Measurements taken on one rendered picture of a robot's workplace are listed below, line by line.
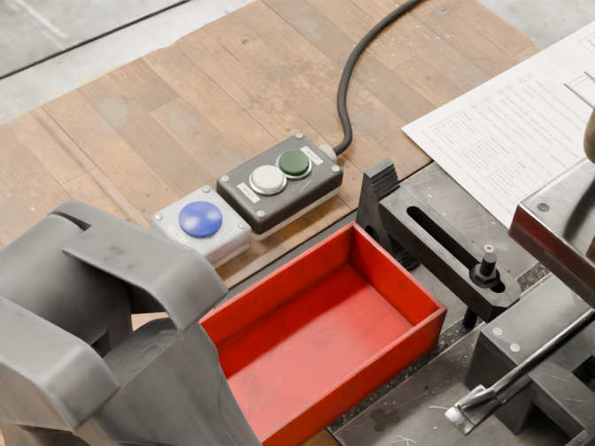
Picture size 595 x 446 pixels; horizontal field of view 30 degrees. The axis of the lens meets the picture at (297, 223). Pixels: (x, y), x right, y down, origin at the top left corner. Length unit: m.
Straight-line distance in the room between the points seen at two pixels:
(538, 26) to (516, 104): 1.53
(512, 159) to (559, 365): 0.31
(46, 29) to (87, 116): 1.47
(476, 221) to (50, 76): 1.56
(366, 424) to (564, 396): 0.17
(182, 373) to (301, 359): 0.50
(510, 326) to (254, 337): 0.22
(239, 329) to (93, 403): 0.53
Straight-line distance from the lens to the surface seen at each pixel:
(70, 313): 0.52
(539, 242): 0.79
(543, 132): 1.19
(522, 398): 0.92
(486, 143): 1.16
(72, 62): 2.53
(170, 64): 1.20
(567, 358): 0.91
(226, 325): 0.95
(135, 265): 0.49
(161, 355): 0.47
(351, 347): 0.98
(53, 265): 0.52
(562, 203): 0.80
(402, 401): 0.96
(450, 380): 0.98
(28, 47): 2.58
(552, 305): 0.94
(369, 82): 1.20
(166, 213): 1.02
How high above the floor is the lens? 1.73
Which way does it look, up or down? 51 degrees down
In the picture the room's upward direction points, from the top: 6 degrees clockwise
